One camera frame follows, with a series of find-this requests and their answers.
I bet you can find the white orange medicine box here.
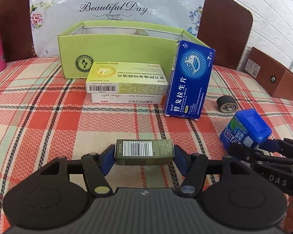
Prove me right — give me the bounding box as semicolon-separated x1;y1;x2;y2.
90;93;165;104

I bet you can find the brown cardboard shoebox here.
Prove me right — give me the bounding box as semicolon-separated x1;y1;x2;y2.
245;47;293;100

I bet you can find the olive green small box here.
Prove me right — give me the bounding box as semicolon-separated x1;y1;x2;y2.
115;139;175;166

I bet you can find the black tape roll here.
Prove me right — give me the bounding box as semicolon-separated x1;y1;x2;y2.
216;95;238;113

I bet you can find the tall blue medicine box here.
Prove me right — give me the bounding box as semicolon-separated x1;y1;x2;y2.
164;40;215;120

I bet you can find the plaid bed sheet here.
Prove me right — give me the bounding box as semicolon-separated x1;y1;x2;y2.
0;57;293;233

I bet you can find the light green open box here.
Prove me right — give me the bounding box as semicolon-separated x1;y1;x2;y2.
58;20;204;79

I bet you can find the floral Beautiful Day pillow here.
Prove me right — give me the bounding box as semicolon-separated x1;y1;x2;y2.
29;0;205;57

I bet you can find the yellow green medicine box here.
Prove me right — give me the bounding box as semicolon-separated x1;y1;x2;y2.
86;62;168;95

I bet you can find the blue plastic cube container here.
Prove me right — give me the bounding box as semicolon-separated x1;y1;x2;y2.
220;109;272;151

